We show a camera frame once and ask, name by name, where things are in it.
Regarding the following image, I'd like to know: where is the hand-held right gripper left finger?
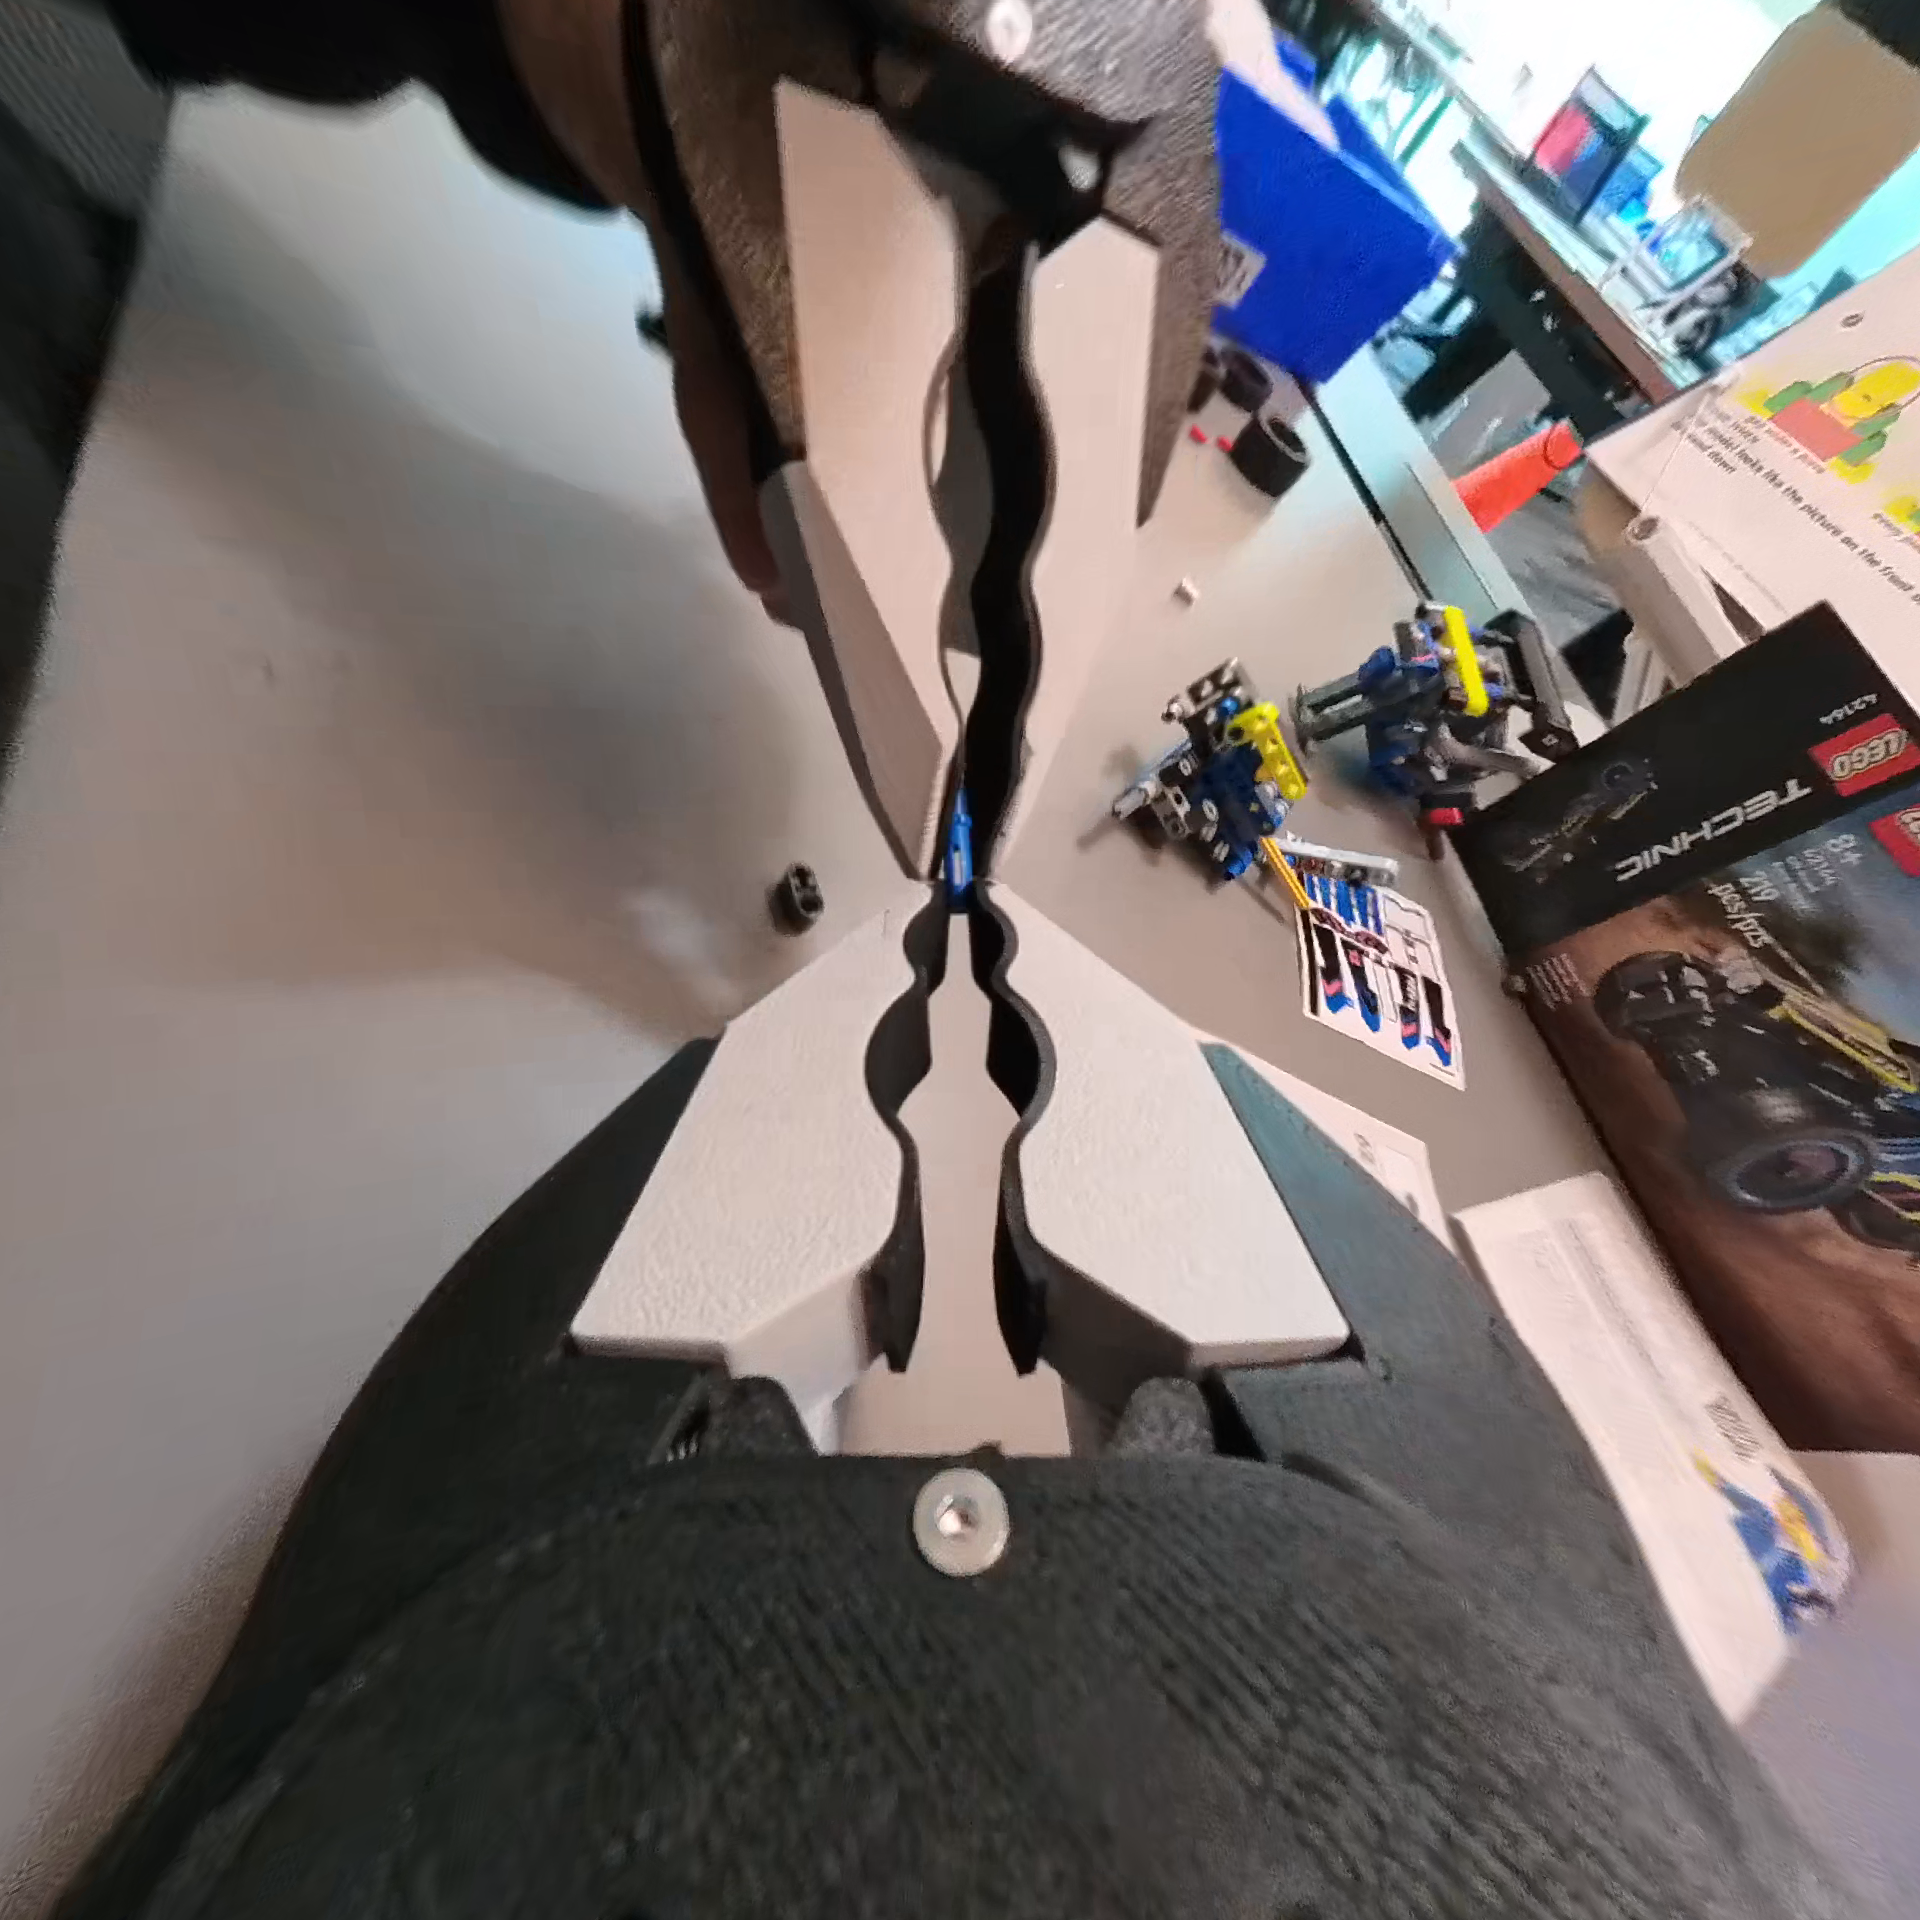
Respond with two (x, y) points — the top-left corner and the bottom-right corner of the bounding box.
(569, 885), (953, 1454)

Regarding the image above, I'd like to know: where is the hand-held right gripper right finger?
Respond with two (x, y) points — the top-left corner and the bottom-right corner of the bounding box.
(965, 883), (1349, 1454)

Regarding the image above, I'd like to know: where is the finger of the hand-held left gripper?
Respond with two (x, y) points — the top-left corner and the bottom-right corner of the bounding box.
(963, 214), (1168, 890)
(753, 78), (995, 885)

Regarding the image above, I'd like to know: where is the lego sticker sheet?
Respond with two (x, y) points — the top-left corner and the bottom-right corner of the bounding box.
(1291, 876), (1467, 1093)

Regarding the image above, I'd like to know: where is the blue lego assembly yellow axle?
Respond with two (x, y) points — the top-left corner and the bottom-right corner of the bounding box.
(1111, 656), (1322, 918)

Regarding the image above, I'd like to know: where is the blue grey lego engine assembly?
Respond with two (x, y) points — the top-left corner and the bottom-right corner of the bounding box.
(1291, 603), (1580, 842)

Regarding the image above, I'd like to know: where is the dark lego set box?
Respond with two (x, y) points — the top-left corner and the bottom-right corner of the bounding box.
(1445, 601), (1920, 1459)

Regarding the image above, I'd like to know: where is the person's left hand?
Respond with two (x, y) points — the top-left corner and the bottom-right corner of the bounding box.
(501, 0), (785, 625)

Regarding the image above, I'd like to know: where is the blue plastic bin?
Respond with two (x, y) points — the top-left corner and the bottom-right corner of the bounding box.
(1206, 30), (1457, 384)

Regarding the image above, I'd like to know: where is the black background desk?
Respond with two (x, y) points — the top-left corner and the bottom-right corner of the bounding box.
(1401, 134), (1704, 440)

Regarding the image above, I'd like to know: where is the orange traffic cone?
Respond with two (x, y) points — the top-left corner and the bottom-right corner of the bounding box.
(1451, 420), (1587, 534)

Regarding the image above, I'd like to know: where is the white printed leaflet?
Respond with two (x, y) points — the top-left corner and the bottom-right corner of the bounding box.
(1451, 1171), (1857, 1731)

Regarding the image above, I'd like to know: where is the computer monitor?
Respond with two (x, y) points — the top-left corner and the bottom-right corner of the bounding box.
(1525, 66), (1652, 205)

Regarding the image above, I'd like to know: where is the white printed instruction sheet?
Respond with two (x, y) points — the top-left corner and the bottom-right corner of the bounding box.
(1574, 276), (1920, 722)

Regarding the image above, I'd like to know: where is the tan cardboard panel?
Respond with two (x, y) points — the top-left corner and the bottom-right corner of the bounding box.
(1672, 0), (1920, 289)

